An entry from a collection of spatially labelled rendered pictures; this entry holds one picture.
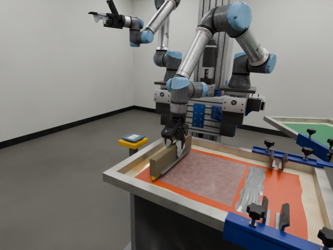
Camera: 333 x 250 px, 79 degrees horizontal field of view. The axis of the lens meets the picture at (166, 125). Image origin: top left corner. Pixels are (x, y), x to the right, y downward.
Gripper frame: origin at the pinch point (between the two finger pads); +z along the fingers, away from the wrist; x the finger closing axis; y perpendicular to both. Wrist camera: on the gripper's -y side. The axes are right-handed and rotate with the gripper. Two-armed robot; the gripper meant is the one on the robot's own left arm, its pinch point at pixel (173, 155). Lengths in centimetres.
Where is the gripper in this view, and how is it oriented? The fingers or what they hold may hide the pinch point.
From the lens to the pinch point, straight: 95.9
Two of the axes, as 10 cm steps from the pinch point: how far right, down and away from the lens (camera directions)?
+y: 4.8, -2.2, 8.5
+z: -0.5, 9.6, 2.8
